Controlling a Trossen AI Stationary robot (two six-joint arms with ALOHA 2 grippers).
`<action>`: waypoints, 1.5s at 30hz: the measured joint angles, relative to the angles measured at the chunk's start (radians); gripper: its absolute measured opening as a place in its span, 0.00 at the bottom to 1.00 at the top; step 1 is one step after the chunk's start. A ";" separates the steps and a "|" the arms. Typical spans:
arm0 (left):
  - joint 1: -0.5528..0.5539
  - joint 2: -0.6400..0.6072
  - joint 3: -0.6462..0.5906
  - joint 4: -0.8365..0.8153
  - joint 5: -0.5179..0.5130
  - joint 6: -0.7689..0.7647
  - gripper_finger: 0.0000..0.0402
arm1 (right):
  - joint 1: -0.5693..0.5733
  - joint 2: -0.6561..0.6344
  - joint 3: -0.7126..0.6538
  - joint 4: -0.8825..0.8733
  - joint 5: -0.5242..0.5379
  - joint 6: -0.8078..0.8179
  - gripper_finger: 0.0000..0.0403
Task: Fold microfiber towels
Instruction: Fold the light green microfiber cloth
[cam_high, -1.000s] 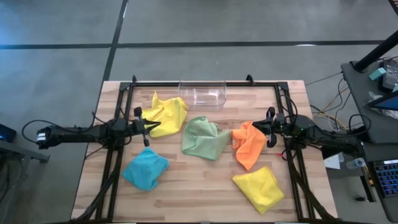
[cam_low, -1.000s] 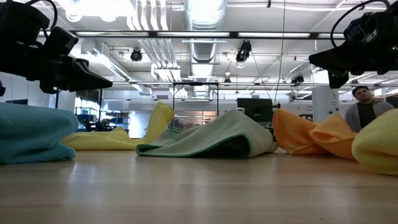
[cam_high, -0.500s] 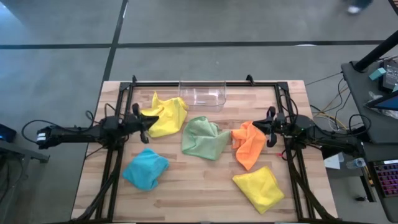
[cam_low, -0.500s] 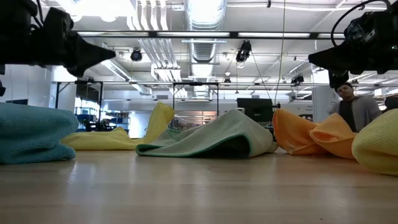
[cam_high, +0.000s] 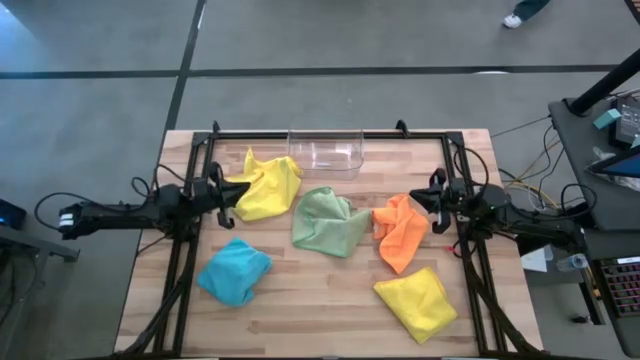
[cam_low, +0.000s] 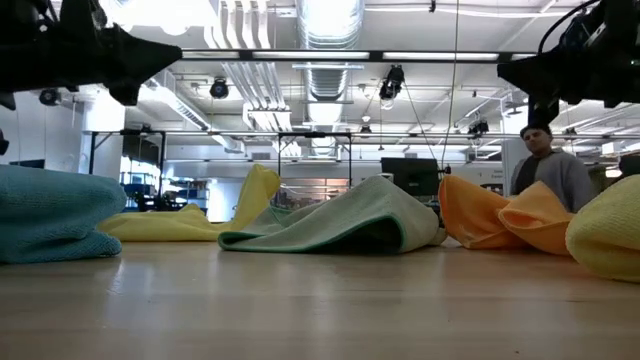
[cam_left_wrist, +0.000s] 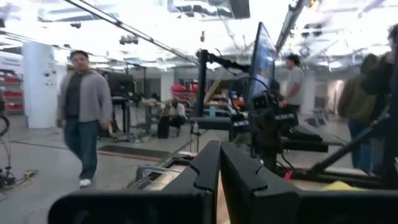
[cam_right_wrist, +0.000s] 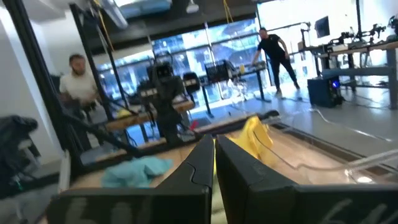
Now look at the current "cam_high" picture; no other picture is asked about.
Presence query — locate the backlit keyboard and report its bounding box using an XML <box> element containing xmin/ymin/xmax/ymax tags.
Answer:
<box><xmin>597</xmin><ymin>256</ymin><xmax>640</xmax><ymax>319</ymax></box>

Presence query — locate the yellow microfiber towel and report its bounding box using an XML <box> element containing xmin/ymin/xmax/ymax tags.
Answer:
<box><xmin>373</xmin><ymin>266</ymin><xmax>459</xmax><ymax>345</ymax></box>
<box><xmin>225</xmin><ymin>146</ymin><xmax>304</xmax><ymax>223</ymax></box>

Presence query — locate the clear plastic bin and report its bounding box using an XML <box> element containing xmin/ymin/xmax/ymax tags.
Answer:
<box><xmin>286</xmin><ymin>128</ymin><xmax>366</xmax><ymax>181</ymax></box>

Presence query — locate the clear water bottle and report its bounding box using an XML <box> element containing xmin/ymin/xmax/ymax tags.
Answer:
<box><xmin>555</xmin><ymin>252</ymin><xmax>590</xmax><ymax>273</ymax></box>

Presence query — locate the blue microfiber towel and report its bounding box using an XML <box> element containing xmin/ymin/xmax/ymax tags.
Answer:
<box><xmin>196</xmin><ymin>237</ymin><xmax>274</xmax><ymax>308</ymax></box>

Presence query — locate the grey side table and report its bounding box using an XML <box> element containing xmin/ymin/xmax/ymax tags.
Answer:
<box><xmin>547</xmin><ymin>97</ymin><xmax>640</xmax><ymax>232</ymax></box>

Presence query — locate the white paper sheet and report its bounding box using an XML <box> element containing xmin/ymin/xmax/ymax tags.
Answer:
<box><xmin>519</xmin><ymin>244</ymin><xmax>555</xmax><ymax>274</ymax></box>

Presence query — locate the person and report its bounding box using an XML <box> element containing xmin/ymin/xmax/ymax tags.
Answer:
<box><xmin>502</xmin><ymin>0</ymin><xmax>551</xmax><ymax>30</ymax></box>

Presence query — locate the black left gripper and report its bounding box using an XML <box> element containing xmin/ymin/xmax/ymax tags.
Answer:
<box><xmin>192</xmin><ymin>161</ymin><xmax>251</xmax><ymax>230</ymax></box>

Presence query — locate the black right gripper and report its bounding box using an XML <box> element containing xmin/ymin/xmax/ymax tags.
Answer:
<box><xmin>408</xmin><ymin>167</ymin><xmax>470</xmax><ymax>235</ymax></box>

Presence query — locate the orange microfiber towel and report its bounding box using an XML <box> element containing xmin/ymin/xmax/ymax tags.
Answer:
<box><xmin>371</xmin><ymin>193</ymin><xmax>430</xmax><ymax>275</ymax></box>

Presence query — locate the tablet with dark screen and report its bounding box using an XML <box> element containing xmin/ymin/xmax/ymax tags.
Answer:
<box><xmin>584</xmin><ymin>144</ymin><xmax>640</xmax><ymax>180</ymax></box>

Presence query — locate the grey desk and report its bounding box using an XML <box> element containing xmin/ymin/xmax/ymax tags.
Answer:
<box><xmin>577</xmin><ymin>227</ymin><xmax>640</xmax><ymax>359</ymax></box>

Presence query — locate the black metal stand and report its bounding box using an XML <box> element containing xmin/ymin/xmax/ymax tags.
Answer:
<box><xmin>0</xmin><ymin>222</ymin><xmax>81</xmax><ymax>326</ymax></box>

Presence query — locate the black pole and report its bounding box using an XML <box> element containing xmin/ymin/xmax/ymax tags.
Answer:
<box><xmin>568</xmin><ymin>47</ymin><xmax>640</xmax><ymax>117</ymax></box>

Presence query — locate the small teal box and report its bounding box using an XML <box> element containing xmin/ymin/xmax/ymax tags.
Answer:
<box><xmin>592</xmin><ymin>107</ymin><xmax>623</xmax><ymax>131</ymax></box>

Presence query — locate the black electronic device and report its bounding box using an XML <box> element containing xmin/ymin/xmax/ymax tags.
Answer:
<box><xmin>607</xmin><ymin>94</ymin><xmax>640</xmax><ymax>150</ymax></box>

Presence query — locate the black aluminium table frame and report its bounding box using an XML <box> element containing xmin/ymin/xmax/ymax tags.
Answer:
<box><xmin>112</xmin><ymin>119</ymin><xmax>546</xmax><ymax>360</ymax></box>

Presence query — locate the black device with blue light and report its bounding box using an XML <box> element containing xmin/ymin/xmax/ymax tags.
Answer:
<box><xmin>0</xmin><ymin>198</ymin><xmax>28</xmax><ymax>231</ymax></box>

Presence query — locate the green microfiber towel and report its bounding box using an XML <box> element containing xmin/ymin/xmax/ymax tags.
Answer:
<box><xmin>291</xmin><ymin>186</ymin><xmax>386</xmax><ymax>259</ymax></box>

